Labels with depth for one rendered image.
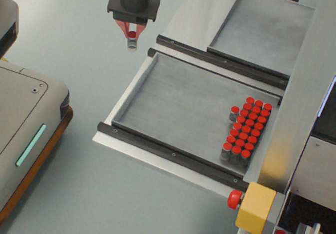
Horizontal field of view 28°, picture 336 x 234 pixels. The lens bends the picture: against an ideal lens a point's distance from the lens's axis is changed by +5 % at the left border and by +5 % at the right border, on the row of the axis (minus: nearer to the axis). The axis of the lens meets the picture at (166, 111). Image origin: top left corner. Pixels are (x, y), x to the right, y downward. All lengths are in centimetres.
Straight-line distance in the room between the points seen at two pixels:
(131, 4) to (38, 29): 176
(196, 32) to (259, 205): 66
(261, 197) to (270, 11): 73
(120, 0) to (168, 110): 37
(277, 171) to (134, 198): 124
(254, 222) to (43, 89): 131
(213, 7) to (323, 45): 87
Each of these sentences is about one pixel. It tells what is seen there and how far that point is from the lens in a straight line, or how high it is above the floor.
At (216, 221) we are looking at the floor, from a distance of 248.
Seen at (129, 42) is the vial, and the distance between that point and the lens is 144.
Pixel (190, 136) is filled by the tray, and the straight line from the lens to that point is 158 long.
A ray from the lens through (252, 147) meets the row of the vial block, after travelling 153.
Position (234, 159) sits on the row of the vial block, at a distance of 153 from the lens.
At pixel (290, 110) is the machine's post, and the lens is 119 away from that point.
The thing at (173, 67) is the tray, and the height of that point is 89.
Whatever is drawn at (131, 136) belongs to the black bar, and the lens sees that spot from 155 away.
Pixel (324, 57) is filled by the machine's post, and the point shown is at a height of 140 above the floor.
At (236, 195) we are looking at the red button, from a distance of 135.
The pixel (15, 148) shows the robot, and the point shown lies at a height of 28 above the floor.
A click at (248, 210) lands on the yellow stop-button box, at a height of 103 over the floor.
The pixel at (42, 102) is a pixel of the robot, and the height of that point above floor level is 28.
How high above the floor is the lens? 215
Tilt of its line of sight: 51 degrees down
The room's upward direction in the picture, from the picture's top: 6 degrees clockwise
